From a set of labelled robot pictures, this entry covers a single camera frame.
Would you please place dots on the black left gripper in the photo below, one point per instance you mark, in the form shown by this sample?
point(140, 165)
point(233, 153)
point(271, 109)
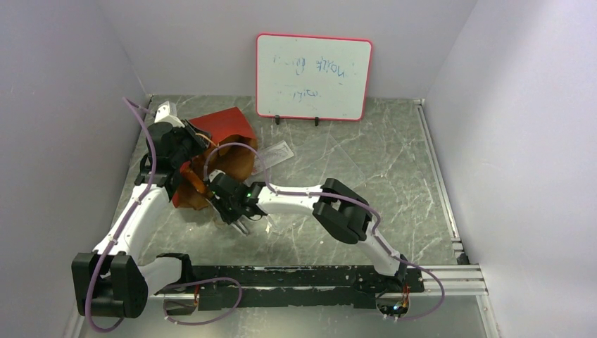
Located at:
point(200, 139)

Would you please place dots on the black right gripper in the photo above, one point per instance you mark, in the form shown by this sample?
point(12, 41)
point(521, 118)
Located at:
point(230, 217)

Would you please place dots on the metal tongs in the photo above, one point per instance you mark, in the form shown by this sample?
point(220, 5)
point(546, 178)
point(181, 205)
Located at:
point(239, 226)

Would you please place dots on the red brown paper bag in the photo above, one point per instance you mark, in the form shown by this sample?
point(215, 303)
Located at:
point(230, 131)

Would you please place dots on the orange fake bread loaf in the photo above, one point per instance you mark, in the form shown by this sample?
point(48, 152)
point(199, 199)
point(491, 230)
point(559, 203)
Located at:
point(192, 178)

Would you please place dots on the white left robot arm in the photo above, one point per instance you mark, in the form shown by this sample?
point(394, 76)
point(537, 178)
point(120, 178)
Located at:
point(108, 281)

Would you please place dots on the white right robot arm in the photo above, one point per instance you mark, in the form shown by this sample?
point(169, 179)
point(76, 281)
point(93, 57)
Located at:
point(344, 214)

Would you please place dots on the clear plastic packet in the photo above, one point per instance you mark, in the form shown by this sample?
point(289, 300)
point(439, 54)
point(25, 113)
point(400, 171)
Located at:
point(271, 156)

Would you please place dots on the clear plastic tray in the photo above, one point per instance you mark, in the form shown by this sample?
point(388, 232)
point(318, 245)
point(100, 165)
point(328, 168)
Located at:
point(315, 161)

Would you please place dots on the pink framed whiteboard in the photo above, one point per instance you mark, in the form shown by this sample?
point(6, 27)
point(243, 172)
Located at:
point(311, 77)

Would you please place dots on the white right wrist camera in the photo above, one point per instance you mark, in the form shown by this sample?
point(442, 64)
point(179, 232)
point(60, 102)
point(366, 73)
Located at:
point(213, 175)

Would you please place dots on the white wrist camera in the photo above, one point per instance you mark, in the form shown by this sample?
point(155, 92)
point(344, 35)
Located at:
point(167, 112)
point(213, 175)

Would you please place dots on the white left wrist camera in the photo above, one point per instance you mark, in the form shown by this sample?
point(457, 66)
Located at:
point(167, 112)

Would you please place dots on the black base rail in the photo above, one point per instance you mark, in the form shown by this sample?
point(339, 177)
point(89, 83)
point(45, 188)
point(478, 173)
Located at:
point(359, 286)

